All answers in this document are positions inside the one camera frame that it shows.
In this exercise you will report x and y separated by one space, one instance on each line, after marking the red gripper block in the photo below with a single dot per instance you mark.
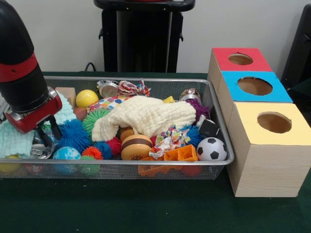
36 115

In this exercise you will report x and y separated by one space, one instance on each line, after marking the clear plastic packet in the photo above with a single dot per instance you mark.
47 135

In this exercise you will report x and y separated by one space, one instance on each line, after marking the mint green cloth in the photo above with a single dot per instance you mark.
12 143

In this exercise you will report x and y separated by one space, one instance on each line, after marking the cream yellow cloth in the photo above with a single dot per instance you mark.
146 116

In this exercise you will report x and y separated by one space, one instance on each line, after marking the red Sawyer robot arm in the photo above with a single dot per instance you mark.
19 58

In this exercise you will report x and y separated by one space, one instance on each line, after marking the clear shallow bin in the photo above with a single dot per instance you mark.
160 87

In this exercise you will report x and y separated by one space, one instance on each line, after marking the wooden box with three holes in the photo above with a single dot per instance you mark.
262 170

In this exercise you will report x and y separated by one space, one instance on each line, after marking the blue globe ball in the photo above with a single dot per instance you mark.
67 154

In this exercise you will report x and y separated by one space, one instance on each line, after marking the large blue spiky ball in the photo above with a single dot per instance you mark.
77 135

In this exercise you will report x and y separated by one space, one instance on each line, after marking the brown rubber ball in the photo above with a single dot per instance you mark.
80 113

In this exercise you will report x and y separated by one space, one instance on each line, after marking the pale wooden block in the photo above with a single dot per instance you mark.
67 95

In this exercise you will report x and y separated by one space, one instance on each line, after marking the green spiky ball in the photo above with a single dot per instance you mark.
95 120

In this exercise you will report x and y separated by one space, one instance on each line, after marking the yellow ball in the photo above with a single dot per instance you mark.
86 98

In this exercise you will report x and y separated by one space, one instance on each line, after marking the toy burger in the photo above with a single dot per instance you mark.
136 147

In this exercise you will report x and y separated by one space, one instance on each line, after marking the colourful dotted packet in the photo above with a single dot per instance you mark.
169 138

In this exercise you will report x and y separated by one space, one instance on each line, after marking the dark green table cloth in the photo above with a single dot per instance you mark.
146 208

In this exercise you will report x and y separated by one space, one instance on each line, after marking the orange plastic toy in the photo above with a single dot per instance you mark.
171 158

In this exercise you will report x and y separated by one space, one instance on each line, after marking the black and white soccer ball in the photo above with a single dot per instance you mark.
212 149

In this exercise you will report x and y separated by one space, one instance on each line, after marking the black stand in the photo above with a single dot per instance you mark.
301 58

